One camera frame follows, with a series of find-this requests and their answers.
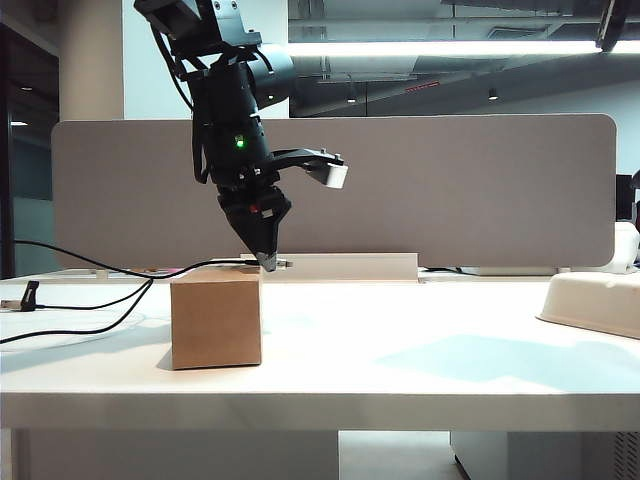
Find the dark office equipment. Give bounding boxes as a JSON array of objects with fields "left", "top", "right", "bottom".
[{"left": 616, "top": 169, "right": 640, "bottom": 222}]

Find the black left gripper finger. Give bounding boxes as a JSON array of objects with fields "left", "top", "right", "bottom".
[
  {"left": 267, "top": 199, "right": 293, "bottom": 271},
  {"left": 218, "top": 197, "right": 274, "bottom": 271}
]

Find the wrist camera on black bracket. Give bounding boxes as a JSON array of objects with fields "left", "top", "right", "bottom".
[{"left": 272, "top": 147, "right": 350, "bottom": 190}]

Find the black charging cable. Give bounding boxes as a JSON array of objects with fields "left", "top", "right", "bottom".
[{"left": 0, "top": 240, "right": 295, "bottom": 345}]

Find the brown cardboard box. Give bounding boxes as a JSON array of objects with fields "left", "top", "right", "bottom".
[{"left": 170, "top": 267, "right": 264, "bottom": 371}]

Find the white rounded appliance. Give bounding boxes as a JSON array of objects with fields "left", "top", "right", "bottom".
[{"left": 612, "top": 222, "right": 640, "bottom": 275}]

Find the black smartphone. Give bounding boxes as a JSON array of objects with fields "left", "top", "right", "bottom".
[{"left": 594, "top": 0, "right": 630, "bottom": 54}]

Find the grey fabric desk divider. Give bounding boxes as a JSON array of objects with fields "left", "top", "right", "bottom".
[{"left": 51, "top": 113, "right": 619, "bottom": 271}]

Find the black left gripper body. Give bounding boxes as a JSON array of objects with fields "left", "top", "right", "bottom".
[{"left": 192, "top": 59, "right": 281, "bottom": 194}]

